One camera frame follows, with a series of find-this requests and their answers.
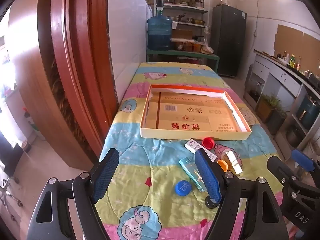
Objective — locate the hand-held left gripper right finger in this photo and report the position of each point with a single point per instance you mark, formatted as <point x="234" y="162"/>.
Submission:
<point x="208" y="177"/>

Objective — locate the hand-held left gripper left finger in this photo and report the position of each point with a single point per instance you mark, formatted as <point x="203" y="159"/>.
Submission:
<point x="106" y="177"/>

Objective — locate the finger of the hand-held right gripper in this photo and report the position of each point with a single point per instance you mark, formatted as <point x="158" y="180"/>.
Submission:
<point x="303" y="160"/>
<point x="277" y="166"/>

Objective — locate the teal lighter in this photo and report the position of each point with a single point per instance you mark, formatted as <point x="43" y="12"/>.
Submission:
<point x="191" y="171"/>

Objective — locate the plain orange bottle cap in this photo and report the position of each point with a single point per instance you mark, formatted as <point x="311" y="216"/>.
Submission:
<point x="223" y="165"/>

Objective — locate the black bottle cap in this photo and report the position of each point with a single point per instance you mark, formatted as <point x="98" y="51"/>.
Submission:
<point x="212" y="203"/>

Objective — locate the blue bottle cap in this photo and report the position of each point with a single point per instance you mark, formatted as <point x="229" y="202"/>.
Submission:
<point x="183" y="188"/>

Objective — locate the gold box with clear lid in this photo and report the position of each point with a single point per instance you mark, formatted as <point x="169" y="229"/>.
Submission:
<point x="233" y="162"/>

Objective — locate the red bottle cap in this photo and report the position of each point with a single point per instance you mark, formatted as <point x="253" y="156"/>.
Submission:
<point x="208" y="142"/>

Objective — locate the white cartoon print lighter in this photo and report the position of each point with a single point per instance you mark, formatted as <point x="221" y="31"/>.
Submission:
<point x="192" y="145"/>

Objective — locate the shallow cardboard tray box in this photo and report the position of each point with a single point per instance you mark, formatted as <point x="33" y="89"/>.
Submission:
<point x="192" y="117"/>

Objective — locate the potted plant in dark pot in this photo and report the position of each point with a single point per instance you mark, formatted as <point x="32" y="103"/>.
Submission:
<point x="277" y="122"/>

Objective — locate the teal kitchen appliance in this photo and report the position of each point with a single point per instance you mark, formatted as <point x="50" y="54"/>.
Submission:
<point x="307" y="112"/>

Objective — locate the cartoon printed blanket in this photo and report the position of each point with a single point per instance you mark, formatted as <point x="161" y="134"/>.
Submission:
<point x="155" y="160"/>

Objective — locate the potted plant in brown box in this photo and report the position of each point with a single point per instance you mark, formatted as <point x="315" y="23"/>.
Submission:
<point x="266" y="107"/>

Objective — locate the kitchen counter with cabinets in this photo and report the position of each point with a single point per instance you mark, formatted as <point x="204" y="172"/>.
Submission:
<point x="280" y="80"/>

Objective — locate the small waste bin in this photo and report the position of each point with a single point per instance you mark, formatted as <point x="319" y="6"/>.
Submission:
<point x="26" y="146"/>

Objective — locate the office chair base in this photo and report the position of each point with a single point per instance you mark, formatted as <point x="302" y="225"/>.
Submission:
<point x="10" y="192"/>

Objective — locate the yellow-green bottle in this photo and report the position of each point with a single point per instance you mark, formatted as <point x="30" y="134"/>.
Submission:
<point x="292" y="59"/>

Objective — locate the red-brown wooden door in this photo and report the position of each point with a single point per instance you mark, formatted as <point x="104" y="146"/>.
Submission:
<point x="75" y="80"/>

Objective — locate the green low table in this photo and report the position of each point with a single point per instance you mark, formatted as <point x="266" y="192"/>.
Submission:
<point x="180" y="54"/>

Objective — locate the plastic bag of food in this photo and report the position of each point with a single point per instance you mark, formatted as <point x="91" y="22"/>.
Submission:
<point x="207" y="48"/>

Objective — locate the dark grey refrigerator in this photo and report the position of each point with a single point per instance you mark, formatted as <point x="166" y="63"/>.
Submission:
<point x="228" y="40"/>

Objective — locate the blue water jug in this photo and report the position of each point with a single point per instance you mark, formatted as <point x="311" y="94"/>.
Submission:
<point x="159" y="33"/>

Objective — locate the white metal shelf rack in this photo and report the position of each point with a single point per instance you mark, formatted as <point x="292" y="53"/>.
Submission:
<point x="183" y="8"/>

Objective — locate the glass jar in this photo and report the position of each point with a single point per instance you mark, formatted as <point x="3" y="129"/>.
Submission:
<point x="223" y="0"/>

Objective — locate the water jug pump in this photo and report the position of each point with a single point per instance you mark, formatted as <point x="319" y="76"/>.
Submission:
<point x="160" y="7"/>

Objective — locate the cardboard sheet on wall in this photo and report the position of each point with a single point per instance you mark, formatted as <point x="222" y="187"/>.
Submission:
<point x="295" y="40"/>

